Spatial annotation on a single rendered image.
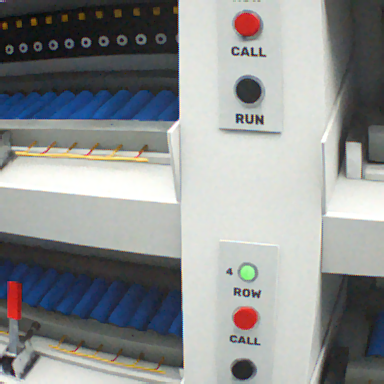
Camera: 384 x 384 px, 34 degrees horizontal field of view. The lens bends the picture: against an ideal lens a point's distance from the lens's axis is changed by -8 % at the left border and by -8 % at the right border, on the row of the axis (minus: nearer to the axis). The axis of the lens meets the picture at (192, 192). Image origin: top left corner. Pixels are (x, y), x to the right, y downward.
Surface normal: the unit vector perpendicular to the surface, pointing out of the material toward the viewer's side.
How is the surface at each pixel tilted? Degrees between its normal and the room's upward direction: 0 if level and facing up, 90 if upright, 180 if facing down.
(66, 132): 106
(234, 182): 90
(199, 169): 90
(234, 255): 90
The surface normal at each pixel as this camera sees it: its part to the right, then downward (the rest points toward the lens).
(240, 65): -0.36, 0.23
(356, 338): -0.11, -0.87
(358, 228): -0.34, 0.48
